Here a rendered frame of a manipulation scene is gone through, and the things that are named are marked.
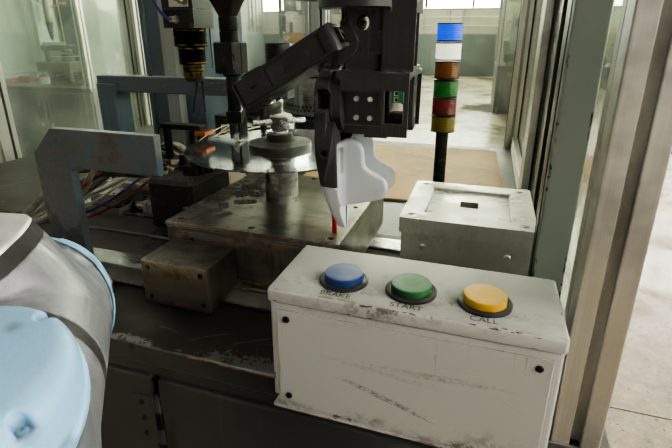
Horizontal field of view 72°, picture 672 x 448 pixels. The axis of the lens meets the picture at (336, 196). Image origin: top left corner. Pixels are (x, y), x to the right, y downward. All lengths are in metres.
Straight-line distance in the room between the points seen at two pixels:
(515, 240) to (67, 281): 0.50
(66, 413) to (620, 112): 0.42
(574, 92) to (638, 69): 0.11
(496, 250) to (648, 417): 1.30
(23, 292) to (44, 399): 0.12
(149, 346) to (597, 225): 0.55
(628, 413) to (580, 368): 1.36
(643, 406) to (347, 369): 1.52
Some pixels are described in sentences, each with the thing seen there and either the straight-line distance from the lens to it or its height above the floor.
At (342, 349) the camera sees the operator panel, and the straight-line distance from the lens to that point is 0.49.
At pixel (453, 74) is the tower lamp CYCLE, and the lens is 0.87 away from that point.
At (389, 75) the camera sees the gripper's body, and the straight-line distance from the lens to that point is 0.38.
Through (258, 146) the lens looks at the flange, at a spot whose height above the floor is 0.96.
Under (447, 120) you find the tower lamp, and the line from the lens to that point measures 0.88.
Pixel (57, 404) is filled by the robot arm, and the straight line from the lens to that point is 0.29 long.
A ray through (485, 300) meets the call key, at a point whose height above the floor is 0.91.
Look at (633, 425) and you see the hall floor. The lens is 1.84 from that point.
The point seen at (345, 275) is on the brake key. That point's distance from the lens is 0.48.
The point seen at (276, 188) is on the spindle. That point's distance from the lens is 0.83.
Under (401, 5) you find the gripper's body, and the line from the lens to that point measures 0.40.
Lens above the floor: 1.14
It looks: 19 degrees down
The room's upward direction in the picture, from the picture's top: straight up
